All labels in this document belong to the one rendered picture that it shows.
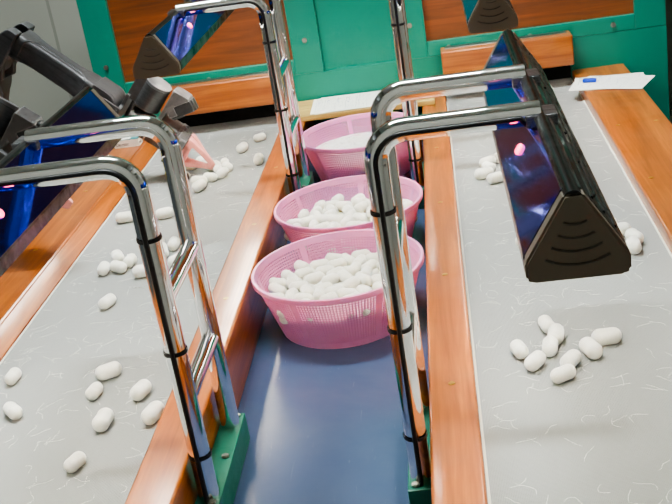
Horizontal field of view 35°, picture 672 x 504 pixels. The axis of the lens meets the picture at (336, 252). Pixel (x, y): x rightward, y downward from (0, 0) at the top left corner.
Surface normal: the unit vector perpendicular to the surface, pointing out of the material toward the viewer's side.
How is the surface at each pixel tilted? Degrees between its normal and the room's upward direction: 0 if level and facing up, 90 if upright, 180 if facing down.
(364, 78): 90
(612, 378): 0
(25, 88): 90
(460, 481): 0
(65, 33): 90
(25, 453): 0
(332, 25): 90
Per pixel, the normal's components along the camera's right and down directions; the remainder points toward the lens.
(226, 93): -0.07, 0.39
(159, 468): -0.15, -0.92
